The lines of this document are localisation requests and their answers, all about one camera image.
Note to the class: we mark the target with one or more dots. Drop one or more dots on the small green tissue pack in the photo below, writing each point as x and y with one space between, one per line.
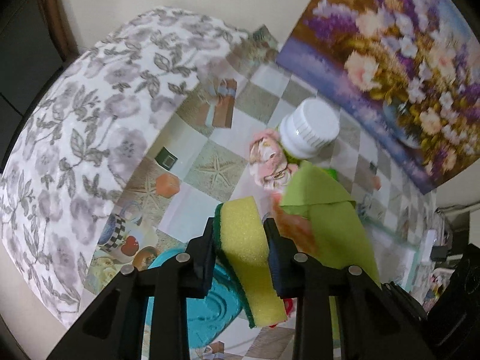
331 172

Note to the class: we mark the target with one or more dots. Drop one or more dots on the lime green cloth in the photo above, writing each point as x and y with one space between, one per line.
338 237

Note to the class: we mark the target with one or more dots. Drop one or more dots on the teal plastic toy case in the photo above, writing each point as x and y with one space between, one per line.
208 317

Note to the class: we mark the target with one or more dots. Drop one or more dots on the grey floral tablecloth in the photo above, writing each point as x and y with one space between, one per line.
85 139

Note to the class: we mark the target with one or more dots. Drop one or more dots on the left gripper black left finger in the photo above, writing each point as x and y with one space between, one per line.
112 326

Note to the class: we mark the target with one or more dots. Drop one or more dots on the white capped plastic bottle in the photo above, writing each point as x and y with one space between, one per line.
311 126

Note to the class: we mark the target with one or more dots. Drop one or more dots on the mint white storage tray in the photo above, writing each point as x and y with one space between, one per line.
407 265

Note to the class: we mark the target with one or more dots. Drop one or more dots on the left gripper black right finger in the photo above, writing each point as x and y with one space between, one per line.
285 266

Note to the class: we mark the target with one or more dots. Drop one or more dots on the yellow green sponge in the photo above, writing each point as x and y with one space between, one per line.
242 248

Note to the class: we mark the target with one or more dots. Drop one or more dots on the red pink yarn flower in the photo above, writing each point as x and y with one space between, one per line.
289 306

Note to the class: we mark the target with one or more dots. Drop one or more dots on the floral painting canvas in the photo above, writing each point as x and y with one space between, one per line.
406 70

